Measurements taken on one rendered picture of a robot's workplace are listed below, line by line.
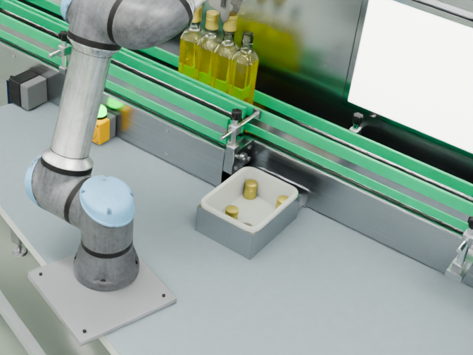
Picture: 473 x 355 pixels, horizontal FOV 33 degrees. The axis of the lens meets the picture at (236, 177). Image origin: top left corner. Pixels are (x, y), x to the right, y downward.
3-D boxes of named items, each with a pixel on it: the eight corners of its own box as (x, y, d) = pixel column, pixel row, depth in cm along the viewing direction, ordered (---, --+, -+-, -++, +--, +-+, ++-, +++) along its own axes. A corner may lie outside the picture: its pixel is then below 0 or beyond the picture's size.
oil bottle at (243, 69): (251, 118, 224) (260, 50, 212) (240, 126, 220) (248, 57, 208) (235, 111, 227) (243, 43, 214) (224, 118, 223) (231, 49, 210)
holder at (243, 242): (307, 208, 215) (311, 184, 211) (250, 260, 196) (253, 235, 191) (254, 182, 222) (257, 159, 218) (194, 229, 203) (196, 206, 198)
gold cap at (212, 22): (220, 27, 215) (222, 12, 212) (212, 32, 212) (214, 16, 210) (210, 23, 216) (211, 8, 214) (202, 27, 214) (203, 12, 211)
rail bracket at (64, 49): (73, 75, 235) (72, 33, 227) (55, 83, 229) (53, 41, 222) (63, 70, 236) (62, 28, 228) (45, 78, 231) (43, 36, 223)
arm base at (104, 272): (100, 301, 178) (101, 269, 172) (60, 265, 185) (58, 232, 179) (152, 271, 187) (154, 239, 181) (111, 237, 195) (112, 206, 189)
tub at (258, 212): (298, 216, 211) (303, 189, 206) (250, 259, 195) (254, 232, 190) (243, 189, 218) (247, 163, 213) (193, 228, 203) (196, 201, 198)
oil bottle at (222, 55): (234, 110, 226) (242, 43, 214) (223, 118, 223) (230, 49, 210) (218, 103, 229) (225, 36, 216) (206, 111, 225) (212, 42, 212)
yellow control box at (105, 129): (115, 136, 233) (116, 115, 229) (98, 147, 228) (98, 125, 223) (98, 127, 236) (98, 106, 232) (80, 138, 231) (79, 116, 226)
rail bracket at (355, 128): (364, 151, 217) (374, 109, 209) (352, 162, 212) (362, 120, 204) (352, 146, 219) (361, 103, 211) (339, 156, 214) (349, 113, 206)
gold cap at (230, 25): (238, 29, 211) (240, 13, 209) (231, 33, 209) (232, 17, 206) (227, 25, 213) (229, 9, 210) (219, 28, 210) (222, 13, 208)
